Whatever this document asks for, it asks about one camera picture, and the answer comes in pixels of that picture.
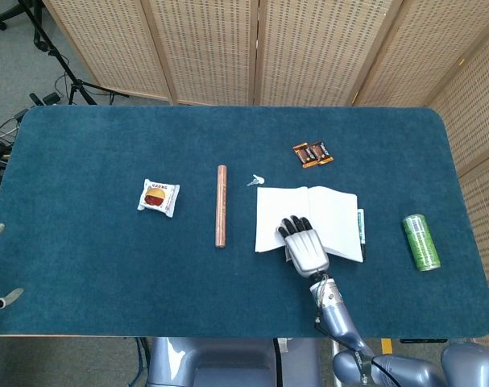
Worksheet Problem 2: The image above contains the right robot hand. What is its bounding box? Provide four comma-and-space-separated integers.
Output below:
277, 214, 331, 278

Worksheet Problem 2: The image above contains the white lined notebook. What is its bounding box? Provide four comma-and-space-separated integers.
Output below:
254, 185, 365, 264

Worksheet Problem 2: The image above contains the green and black marker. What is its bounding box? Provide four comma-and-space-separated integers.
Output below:
356, 207, 367, 261

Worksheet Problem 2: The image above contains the orange brown chocolate bar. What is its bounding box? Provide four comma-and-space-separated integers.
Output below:
292, 141, 319, 169
310, 139, 335, 167

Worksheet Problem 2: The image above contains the copper coloured tube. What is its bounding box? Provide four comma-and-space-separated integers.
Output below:
214, 164, 229, 248

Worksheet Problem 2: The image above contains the green drink can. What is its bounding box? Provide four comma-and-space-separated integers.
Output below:
401, 213, 442, 273

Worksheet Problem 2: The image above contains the dark blue table cloth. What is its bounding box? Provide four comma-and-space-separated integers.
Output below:
0, 105, 489, 339

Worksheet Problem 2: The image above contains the grey blue robot torso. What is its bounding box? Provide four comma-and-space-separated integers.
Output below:
146, 336, 322, 387

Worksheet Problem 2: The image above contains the black table control panel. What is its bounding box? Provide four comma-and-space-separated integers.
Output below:
398, 337, 449, 345

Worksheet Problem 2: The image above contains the white snack packet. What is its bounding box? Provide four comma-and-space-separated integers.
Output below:
137, 178, 180, 218

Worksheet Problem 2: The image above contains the black tripod stand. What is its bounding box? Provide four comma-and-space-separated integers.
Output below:
17, 0, 130, 106

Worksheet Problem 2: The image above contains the black office chair base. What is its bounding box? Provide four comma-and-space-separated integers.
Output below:
0, 0, 32, 31

